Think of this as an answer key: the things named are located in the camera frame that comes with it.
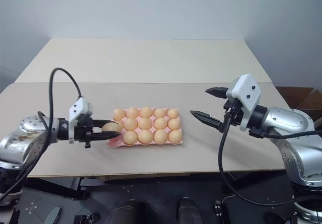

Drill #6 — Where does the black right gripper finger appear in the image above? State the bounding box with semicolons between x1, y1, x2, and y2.
190;110;226;134
205;86;230;100

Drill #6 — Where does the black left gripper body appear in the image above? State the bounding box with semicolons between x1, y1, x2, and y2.
74;115;94;150

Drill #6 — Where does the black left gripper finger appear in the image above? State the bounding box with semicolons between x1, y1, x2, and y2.
90;130;121;141
91;119;117;129

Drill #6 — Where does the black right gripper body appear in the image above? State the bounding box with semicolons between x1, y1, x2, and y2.
222;89;244;133

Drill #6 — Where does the tan egg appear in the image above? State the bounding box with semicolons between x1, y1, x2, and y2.
138;117;152;130
124;118;138;131
153;108;167;119
137;129;153;144
123;131;138;145
153;129;168;144
167;108;180;120
167;118;181;131
112;108;126;121
139;106;153;118
126;107;139;119
153;118;167;130
101;122;122;134
168;129;183;143

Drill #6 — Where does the pink egg tray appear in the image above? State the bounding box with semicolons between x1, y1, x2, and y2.
107;106;184;148

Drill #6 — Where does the dark rounded shape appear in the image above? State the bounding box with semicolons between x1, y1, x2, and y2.
114;199;149;224
177;196;200;224

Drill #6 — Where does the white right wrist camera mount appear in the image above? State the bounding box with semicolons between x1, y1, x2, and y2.
230;73;263;132

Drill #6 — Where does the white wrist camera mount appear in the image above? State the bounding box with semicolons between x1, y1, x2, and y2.
68;97;94;144
230;73;263;132

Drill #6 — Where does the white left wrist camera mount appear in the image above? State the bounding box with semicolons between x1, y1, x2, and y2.
68;97;94;144

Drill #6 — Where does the black table frame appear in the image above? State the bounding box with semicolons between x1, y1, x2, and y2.
24;170;290;201

